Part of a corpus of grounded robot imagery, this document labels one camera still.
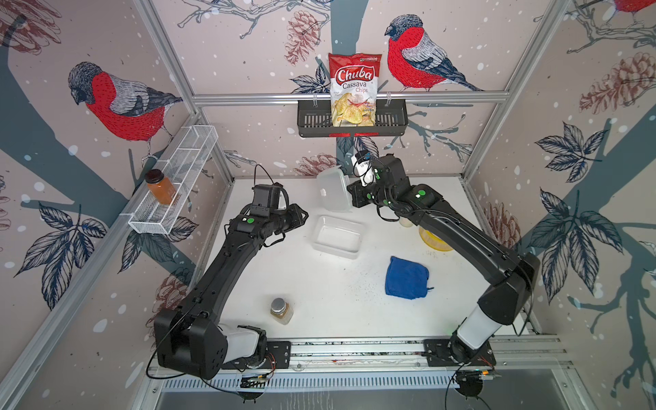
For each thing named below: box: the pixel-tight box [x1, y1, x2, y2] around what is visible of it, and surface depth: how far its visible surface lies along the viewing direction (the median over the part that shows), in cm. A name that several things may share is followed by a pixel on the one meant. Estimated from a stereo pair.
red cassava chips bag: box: [328, 52, 383, 128], surface depth 87 cm
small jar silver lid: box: [269, 297, 294, 326], surface depth 76 cm
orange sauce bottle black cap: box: [145, 169, 177, 205], surface depth 70 cm
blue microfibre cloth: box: [384, 255, 434, 300], surface depth 89 cm
